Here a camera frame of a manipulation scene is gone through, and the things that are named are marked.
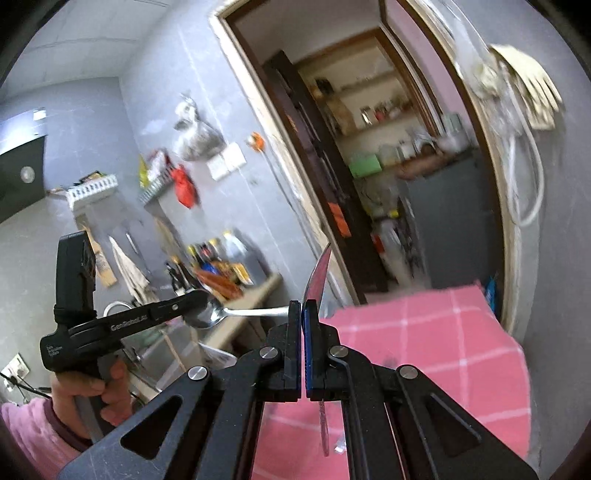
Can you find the wooden shelf unit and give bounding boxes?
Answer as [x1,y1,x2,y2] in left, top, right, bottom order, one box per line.
[295,28,439,139]

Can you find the wooden grater board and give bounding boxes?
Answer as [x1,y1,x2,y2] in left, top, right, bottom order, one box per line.
[76,226,116,288]

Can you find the person's left forearm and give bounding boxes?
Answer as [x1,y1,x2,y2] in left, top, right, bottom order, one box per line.
[0,396,93,480]

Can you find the white wall basket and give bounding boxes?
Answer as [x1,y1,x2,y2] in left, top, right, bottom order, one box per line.
[65,174,120,210]

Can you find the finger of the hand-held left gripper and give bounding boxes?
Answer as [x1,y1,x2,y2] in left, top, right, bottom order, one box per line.
[92,290,209,346]

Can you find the person's left hand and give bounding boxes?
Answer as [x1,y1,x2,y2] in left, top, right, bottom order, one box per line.
[50,359,136,438]

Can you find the clear hanging plastic bag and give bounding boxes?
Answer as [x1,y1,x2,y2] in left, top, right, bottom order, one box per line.
[455,0,509,130]

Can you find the grey refrigerator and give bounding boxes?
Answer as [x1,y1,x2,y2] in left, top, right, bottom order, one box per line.
[398,150,497,289]

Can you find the cream rubber gloves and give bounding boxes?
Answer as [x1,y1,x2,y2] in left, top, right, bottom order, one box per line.
[475,44,565,131]

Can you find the clear bag of dried goods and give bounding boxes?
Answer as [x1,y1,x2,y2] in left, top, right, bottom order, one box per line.
[173,92,227,162]

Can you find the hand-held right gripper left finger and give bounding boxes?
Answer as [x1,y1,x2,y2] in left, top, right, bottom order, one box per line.
[60,300,305,480]

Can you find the white wall socket panel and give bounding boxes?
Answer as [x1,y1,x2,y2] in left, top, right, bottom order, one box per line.
[206,142,247,181]

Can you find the pink checked tablecloth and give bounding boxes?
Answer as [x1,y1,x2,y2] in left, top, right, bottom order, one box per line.
[252,285,532,480]

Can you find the orange packet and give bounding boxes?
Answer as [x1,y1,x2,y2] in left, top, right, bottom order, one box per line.
[196,269,243,300]

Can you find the stainless steel sink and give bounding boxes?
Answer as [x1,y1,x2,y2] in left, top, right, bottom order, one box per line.
[120,318,204,393]

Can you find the green box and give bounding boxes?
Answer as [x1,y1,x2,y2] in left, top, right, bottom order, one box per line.
[348,154,384,178]

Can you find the dark wooden door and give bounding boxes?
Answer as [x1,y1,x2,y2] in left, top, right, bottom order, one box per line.
[263,50,389,294]

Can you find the cream towel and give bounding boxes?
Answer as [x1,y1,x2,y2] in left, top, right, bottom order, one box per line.
[108,235,151,303]

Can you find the red plastic bag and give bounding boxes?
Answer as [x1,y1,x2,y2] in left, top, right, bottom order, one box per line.
[171,164,198,209]

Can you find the black range hood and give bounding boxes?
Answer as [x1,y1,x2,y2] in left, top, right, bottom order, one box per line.
[0,108,49,224]

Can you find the white hose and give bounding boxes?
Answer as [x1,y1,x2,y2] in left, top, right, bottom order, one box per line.
[501,92,546,228]

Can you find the wooden door frame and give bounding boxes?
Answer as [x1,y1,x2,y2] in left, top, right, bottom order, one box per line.
[210,0,522,333]

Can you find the white perforated utensil holder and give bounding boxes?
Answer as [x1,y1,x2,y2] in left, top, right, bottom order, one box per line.
[198,344,238,370]

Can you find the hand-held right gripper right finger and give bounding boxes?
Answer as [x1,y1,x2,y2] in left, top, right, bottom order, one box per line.
[302,300,539,480]

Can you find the metal wall shelf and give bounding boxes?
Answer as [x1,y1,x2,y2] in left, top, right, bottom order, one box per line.
[139,178,178,206]

